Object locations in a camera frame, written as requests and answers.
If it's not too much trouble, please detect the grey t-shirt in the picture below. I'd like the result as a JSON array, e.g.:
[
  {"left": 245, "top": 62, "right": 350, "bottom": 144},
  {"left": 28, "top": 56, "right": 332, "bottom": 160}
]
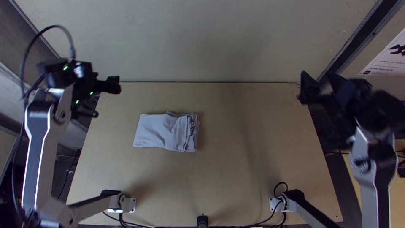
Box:
[{"left": 132, "top": 111, "right": 200, "bottom": 153}]

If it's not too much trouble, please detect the white paper sign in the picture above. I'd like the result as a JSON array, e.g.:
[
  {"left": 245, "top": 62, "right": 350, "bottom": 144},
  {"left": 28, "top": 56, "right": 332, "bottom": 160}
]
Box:
[{"left": 359, "top": 27, "right": 405, "bottom": 77}]

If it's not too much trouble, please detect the black cable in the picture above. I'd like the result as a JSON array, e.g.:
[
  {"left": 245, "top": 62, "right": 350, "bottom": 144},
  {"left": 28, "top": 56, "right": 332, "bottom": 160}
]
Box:
[
  {"left": 101, "top": 210, "right": 168, "bottom": 228},
  {"left": 240, "top": 182, "right": 289, "bottom": 228},
  {"left": 19, "top": 25, "right": 77, "bottom": 99}
]

